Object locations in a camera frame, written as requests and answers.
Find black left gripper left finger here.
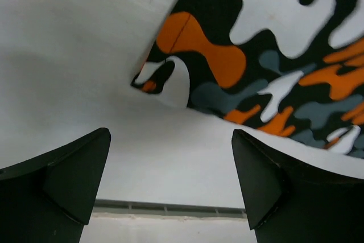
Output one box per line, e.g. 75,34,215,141
1,128,111,242

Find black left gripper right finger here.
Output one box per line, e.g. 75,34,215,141
231,130,363,243

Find camouflage orange black shorts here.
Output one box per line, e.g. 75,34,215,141
131,0,363,158

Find aluminium frame rail front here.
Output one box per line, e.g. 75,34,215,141
93,199,247,219

